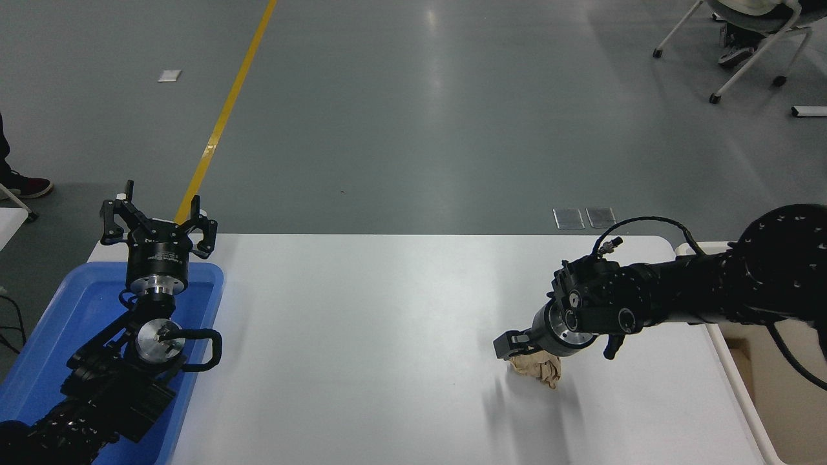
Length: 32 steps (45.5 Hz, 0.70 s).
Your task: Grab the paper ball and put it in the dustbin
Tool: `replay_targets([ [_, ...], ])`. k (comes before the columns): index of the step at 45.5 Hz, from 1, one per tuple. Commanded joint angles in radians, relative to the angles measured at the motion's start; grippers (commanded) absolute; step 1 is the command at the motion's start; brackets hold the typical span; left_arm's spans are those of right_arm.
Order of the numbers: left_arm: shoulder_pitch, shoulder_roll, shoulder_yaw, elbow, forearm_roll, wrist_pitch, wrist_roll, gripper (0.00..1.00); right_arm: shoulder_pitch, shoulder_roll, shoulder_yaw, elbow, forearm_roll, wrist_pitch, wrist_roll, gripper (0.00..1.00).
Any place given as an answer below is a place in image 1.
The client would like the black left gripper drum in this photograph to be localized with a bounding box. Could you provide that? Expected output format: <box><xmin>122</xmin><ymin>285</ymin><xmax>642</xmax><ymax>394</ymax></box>
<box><xmin>125</xmin><ymin>222</ymin><xmax>193</xmax><ymax>284</ymax></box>

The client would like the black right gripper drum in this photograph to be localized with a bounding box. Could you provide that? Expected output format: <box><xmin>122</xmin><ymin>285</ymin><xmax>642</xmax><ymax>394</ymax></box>
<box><xmin>530</xmin><ymin>304</ymin><xmax>564</xmax><ymax>358</ymax></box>

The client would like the tan paper ball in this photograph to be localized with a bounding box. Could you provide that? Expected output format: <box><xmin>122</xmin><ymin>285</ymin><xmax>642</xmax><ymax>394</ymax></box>
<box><xmin>509</xmin><ymin>349</ymin><xmax>563</xmax><ymax>390</ymax></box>

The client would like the person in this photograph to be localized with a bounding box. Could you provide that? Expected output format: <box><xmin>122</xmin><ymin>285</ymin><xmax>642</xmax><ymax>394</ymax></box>
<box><xmin>0</xmin><ymin>113</ymin><xmax>54</xmax><ymax>200</ymax></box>
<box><xmin>707</xmin><ymin>0</ymin><xmax>802</xmax><ymax>69</ymax></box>

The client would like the grey chair leg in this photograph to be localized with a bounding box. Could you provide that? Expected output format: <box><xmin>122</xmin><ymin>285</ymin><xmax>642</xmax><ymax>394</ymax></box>
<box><xmin>0</xmin><ymin>183</ymin><xmax>38</xmax><ymax>222</ymax></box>

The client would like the blue plastic tray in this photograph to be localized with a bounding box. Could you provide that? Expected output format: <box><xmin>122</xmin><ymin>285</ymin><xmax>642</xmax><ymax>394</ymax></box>
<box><xmin>0</xmin><ymin>262</ymin><xmax>225</xmax><ymax>465</ymax></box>

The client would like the small white side table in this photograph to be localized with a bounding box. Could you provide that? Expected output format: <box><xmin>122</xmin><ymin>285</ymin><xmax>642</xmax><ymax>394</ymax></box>
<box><xmin>0</xmin><ymin>207</ymin><xmax>30</xmax><ymax>253</ymax></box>

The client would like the large pale bin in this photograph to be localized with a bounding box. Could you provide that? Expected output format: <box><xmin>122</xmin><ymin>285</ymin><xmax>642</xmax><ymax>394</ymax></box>
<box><xmin>675</xmin><ymin>241</ymin><xmax>827</xmax><ymax>465</ymax></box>

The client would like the white-legged wheeled chair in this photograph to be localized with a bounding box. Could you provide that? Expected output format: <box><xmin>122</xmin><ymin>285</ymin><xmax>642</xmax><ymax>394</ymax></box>
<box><xmin>653</xmin><ymin>0</ymin><xmax>818</xmax><ymax>104</ymax></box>

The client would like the thin black cable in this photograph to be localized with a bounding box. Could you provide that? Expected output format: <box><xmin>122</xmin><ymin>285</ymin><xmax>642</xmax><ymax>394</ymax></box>
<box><xmin>0</xmin><ymin>294</ymin><xmax>28</xmax><ymax>356</ymax></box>

